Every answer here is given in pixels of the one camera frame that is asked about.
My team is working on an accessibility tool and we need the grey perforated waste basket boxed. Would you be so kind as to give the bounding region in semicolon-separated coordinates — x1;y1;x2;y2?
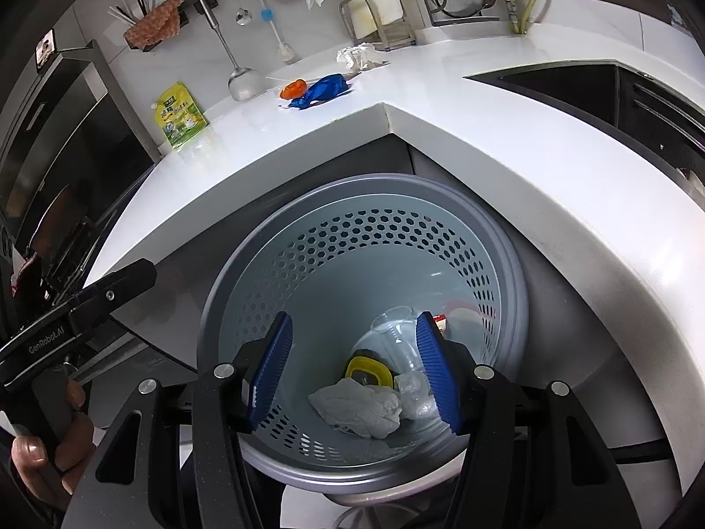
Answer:
197;173;530;494

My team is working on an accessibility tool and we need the clear plastic bag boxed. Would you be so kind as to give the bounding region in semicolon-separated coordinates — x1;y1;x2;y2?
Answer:
393;369;442;421

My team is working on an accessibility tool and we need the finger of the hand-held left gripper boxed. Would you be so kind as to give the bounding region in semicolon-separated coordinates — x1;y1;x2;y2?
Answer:
71;258;158;320

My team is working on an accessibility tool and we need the yellow rimmed black lid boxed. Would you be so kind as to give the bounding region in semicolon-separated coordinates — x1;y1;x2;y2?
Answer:
345;350;394;389

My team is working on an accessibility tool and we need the black smartphone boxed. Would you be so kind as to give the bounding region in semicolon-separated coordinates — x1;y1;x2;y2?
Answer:
34;27;59;71

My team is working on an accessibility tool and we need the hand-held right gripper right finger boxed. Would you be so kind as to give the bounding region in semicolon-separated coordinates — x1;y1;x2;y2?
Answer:
416;311;670;529

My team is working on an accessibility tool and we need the person's left hand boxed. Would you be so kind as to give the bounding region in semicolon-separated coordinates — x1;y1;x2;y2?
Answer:
11;377;94;513

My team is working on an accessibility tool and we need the red and cream snack wrapper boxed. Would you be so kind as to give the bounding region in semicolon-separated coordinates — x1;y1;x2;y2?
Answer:
432;300;486;337

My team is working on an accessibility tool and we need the orange dishcloth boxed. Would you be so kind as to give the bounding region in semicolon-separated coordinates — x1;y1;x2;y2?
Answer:
124;0;182;50

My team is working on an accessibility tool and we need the steel cutting board rack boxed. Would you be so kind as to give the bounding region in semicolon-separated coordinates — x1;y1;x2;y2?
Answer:
338;0;416;52

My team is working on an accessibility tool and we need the steel ladle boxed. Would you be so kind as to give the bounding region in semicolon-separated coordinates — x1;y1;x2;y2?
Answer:
198;0;262;103

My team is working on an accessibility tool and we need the black kitchen sink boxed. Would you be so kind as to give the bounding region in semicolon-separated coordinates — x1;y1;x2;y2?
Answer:
463;60;705;199

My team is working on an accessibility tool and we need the blue crumpled wrapper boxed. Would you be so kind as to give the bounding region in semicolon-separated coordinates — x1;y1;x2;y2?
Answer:
289;73;350;112

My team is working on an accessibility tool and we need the blue headed white brush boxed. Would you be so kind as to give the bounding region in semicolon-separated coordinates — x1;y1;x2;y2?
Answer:
259;0;298;64

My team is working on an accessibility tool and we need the black range hood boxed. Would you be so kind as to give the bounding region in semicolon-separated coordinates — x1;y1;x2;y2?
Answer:
0;38;160;298

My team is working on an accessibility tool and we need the clear plastic cup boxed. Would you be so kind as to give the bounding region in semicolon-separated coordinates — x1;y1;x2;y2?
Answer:
370;304;427;376

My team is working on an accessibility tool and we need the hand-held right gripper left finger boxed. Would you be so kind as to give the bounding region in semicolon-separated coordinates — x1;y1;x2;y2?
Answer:
60;310;294;529

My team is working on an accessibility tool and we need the yellow green seasoning pouch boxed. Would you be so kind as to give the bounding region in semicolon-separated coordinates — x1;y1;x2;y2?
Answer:
153;82;209;149

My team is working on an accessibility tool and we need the large white tissue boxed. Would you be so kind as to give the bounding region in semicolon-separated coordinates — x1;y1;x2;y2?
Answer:
308;377;403;440

